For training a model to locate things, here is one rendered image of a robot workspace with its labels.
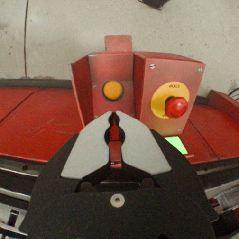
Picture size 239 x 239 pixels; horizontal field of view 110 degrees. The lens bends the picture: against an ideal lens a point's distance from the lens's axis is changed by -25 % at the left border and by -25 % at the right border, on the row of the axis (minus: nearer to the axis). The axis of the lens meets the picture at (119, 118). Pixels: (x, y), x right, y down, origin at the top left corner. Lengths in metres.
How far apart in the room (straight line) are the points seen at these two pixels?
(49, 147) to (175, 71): 0.41
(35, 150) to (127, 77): 0.36
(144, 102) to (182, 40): 0.95
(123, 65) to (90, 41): 0.73
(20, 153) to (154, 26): 1.06
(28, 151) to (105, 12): 0.92
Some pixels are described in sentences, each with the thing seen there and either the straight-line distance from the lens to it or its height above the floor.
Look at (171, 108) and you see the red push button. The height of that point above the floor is 0.81.
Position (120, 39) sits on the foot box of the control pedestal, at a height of 0.01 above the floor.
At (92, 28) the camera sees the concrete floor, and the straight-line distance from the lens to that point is 0.96.
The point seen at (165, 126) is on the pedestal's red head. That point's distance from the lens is 0.24.
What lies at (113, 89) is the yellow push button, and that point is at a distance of 0.23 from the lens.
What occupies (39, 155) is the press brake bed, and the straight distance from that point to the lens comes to 0.42.
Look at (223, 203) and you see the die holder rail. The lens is 0.72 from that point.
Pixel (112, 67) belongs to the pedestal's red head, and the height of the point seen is 0.70.
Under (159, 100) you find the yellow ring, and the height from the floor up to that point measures 0.78.
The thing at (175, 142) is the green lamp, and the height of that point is 0.81.
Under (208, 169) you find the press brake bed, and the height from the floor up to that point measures 0.80.
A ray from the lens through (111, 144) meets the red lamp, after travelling 0.22.
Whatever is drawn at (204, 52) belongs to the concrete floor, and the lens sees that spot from 1.25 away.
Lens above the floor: 0.94
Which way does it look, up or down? 53 degrees down
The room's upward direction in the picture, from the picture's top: 174 degrees clockwise
